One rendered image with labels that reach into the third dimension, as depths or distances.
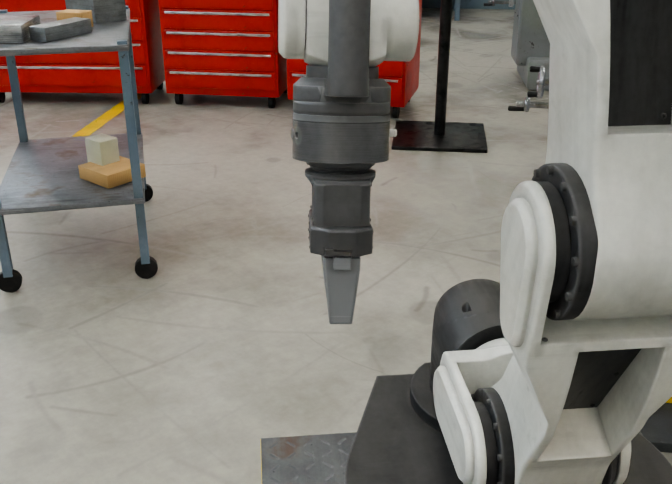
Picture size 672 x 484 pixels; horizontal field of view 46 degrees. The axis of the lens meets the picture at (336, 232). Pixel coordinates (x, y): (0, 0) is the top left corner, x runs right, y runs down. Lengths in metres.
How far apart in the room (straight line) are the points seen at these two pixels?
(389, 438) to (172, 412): 1.13
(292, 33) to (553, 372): 0.39
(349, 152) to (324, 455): 0.83
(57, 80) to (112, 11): 2.26
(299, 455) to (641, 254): 0.87
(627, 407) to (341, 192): 0.38
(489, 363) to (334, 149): 0.48
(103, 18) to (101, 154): 0.49
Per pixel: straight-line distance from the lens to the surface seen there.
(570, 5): 0.69
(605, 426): 0.95
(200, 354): 2.47
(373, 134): 0.70
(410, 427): 1.22
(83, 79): 5.28
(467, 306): 1.17
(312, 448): 1.45
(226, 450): 2.09
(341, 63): 0.66
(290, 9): 0.70
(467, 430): 0.98
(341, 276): 0.69
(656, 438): 2.21
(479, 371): 1.08
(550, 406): 0.81
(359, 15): 0.67
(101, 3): 3.09
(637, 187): 0.70
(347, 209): 0.70
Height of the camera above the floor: 1.31
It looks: 24 degrees down
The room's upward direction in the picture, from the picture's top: straight up
